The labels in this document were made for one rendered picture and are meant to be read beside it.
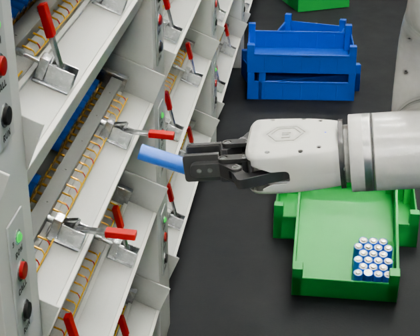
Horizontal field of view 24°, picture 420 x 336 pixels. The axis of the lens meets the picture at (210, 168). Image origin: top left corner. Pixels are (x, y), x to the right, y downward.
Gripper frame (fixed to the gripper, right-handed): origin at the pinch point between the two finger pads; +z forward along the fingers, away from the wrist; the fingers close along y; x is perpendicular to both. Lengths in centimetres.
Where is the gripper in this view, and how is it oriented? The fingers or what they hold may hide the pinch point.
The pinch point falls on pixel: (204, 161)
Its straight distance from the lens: 107.6
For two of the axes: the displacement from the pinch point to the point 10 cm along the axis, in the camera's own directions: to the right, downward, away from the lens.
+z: -9.8, 0.6, 1.7
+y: -1.3, 4.5, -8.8
